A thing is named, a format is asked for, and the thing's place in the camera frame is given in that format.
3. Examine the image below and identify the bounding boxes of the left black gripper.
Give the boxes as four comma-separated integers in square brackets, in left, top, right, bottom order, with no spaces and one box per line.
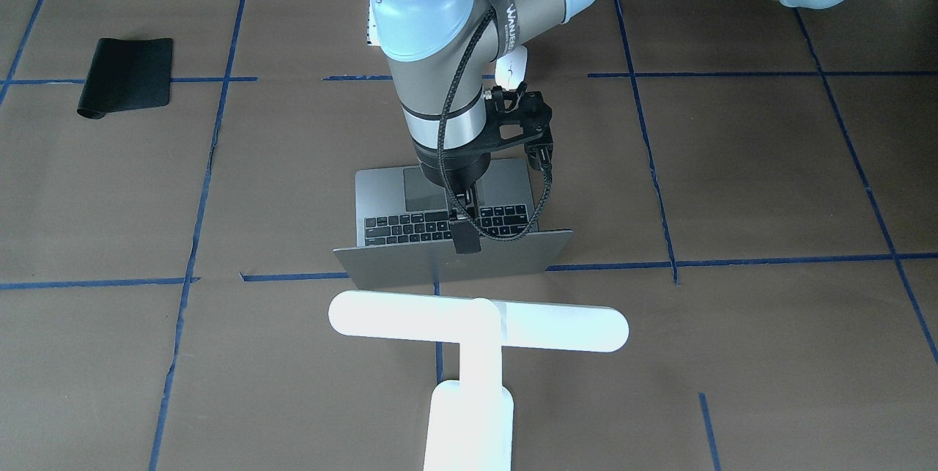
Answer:
[415,141,492,255]

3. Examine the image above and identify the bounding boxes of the grey laptop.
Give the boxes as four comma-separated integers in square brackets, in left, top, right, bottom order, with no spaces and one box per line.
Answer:
[334,158,572,291]

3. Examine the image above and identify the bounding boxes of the white computer mouse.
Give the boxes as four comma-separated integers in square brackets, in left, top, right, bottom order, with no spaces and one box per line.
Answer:
[495,45,528,91]

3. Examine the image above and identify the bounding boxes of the black mouse pad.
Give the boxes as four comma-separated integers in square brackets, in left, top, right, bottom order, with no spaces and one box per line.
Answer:
[76,38,174,120]

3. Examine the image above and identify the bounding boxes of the white desk lamp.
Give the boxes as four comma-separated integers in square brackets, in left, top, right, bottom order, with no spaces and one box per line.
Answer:
[328,290,629,470]

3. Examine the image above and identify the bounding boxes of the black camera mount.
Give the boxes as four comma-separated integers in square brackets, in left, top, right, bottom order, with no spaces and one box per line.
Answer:
[462,83,553,173]

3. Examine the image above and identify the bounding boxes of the black braided cable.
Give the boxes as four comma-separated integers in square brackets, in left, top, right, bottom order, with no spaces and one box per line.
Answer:
[436,0,555,242]

